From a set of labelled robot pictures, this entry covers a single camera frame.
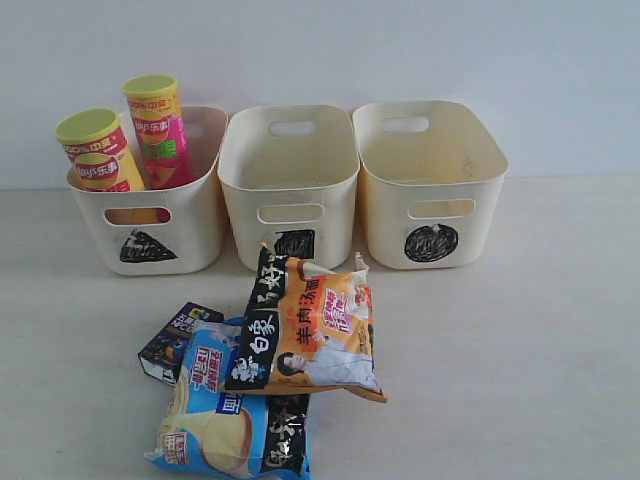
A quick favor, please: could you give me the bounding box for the yellow Lay's chips can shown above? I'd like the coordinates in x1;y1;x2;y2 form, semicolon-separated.
55;108;145;192

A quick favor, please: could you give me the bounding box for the orange instant noodle bag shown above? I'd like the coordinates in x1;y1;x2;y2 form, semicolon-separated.
224;246;387;403

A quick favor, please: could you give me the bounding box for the left cream bin triangle mark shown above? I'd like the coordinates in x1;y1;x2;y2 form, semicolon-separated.
67;106;229;276

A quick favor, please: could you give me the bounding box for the middle cream bin square mark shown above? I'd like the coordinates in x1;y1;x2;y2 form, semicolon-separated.
218;105;360;270

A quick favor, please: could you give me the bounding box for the pink Lay's chips can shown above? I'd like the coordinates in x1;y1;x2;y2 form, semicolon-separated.
123;74;195;190

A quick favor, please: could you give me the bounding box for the right cream bin circle mark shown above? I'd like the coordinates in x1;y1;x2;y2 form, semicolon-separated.
352;100;509;270

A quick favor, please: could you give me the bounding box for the purple juice carton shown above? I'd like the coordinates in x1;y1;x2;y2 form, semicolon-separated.
137;302;225;386

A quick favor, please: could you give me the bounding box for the blue instant noodle bag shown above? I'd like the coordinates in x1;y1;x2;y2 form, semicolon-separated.
144;318;312;479

